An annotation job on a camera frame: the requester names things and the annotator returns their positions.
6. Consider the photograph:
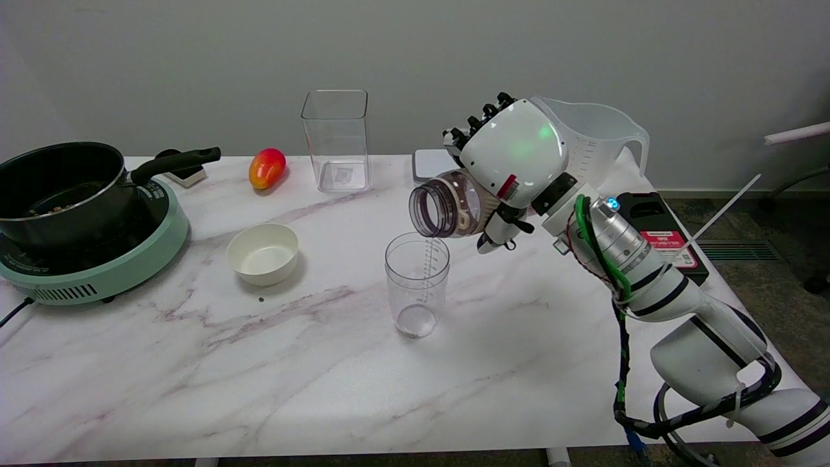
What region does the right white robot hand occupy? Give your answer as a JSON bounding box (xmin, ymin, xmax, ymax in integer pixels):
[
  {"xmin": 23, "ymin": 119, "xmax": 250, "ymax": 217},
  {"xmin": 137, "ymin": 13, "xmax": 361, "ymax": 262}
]
[{"xmin": 443, "ymin": 92, "xmax": 578, "ymax": 254}]

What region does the clear bottle with pink contents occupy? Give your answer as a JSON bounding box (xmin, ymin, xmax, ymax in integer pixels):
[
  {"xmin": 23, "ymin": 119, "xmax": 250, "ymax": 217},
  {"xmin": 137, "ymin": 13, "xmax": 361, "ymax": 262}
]
[{"xmin": 409, "ymin": 169, "xmax": 501, "ymax": 239}]

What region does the large translucent measuring jug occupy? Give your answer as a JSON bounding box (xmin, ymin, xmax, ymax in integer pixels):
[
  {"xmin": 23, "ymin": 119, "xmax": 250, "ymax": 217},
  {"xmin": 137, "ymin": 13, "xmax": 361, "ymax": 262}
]
[{"xmin": 532, "ymin": 96, "xmax": 650, "ymax": 194}]

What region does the clear graduated measuring cup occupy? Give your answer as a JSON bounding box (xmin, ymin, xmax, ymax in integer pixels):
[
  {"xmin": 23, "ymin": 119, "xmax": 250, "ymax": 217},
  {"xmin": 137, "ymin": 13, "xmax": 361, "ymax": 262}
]
[{"xmin": 385, "ymin": 233, "xmax": 451, "ymax": 339}]

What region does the white square pad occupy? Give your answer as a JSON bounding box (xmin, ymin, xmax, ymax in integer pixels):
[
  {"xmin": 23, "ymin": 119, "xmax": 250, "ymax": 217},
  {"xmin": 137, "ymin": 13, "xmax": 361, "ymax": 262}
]
[{"xmin": 413, "ymin": 149, "xmax": 460, "ymax": 187}]

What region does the black device with red label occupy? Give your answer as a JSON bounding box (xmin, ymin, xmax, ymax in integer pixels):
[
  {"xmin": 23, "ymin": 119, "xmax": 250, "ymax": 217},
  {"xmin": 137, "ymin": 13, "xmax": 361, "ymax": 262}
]
[{"xmin": 614, "ymin": 191, "xmax": 710, "ymax": 288}]

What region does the clear square plastic container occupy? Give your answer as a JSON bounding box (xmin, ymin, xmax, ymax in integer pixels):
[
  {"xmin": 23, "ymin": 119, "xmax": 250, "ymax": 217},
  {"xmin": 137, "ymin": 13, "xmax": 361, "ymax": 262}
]
[{"xmin": 301, "ymin": 90, "xmax": 372, "ymax": 193}]

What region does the long white zip tie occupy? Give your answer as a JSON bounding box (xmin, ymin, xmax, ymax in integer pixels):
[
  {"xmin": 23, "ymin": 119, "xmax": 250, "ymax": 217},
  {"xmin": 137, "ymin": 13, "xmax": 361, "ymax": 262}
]
[{"xmin": 689, "ymin": 173, "xmax": 763, "ymax": 245}]

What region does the floor vent grille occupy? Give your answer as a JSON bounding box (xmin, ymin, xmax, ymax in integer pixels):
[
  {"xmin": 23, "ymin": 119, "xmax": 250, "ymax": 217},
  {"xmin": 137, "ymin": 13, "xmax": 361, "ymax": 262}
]
[{"xmin": 695, "ymin": 239, "xmax": 781, "ymax": 263}]

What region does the red orange mango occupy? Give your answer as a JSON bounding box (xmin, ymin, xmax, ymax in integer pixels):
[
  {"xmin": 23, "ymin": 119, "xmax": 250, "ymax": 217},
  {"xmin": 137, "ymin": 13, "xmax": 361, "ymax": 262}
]
[{"xmin": 248, "ymin": 148, "xmax": 287, "ymax": 190}]

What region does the white round bowl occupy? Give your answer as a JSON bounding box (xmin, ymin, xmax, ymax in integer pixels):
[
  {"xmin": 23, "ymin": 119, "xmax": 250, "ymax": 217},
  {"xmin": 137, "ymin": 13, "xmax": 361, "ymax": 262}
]
[{"xmin": 226, "ymin": 223, "xmax": 300, "ymax": 287}]

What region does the white tube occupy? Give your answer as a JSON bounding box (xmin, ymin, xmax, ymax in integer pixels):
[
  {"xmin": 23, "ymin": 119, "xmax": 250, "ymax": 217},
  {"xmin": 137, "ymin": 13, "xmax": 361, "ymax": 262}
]
[{"xmin": 764, "ymin": 121, "xmax": 830, "ymax": 146}]

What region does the small white black gadget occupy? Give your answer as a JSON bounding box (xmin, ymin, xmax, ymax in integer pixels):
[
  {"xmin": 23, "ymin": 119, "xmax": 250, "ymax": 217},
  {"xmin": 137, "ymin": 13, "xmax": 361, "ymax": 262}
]
[{"xmin": 156, "ymin": 149, "xmax": 208, "ymax": 189}]

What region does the mint green induction cooker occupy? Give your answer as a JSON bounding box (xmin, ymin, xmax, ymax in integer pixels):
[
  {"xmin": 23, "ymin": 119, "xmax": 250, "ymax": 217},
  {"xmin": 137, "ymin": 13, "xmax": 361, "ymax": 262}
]
[{"xmin": 0, "ymin": 176, "xmax": 190, "ymax": 306}]

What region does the green robot cable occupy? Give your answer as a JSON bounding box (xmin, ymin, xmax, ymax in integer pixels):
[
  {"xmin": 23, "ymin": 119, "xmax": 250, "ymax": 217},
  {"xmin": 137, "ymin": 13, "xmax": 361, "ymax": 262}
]
[{"xmin": 574, "ymin": 194, "xmax": 634, "ymax": 300}]

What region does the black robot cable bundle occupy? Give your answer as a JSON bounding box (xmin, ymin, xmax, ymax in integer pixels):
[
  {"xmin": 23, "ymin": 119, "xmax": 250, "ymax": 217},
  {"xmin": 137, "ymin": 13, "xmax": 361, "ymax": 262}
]
[{"xmin": 613, "ymin": 300, "xmax": 783, "ymax": 467}]

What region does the black saucepan with handle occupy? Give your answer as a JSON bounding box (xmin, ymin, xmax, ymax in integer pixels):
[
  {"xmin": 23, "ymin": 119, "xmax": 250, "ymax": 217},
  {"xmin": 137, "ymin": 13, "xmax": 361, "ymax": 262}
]
[{"xmin": 0, "ymin": 141, "xmax": 222, "ymax": 250}]

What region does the black cooker power cord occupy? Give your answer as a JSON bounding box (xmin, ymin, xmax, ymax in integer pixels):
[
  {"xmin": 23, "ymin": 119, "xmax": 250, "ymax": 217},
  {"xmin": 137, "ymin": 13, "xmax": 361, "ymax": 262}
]
[{"xmin": 0, "ymin": 297, "xmax": 34, "ymax": 328}]

